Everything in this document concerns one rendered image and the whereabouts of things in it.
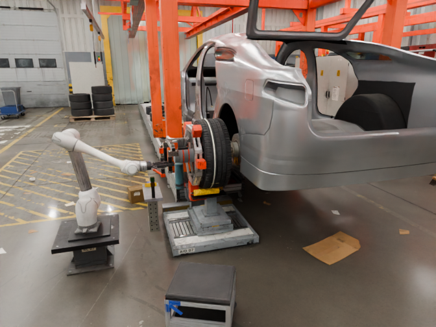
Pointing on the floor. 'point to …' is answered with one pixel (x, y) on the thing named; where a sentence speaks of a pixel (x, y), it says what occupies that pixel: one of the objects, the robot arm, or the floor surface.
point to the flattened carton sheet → (333, 248)
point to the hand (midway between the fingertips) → (170, 163)
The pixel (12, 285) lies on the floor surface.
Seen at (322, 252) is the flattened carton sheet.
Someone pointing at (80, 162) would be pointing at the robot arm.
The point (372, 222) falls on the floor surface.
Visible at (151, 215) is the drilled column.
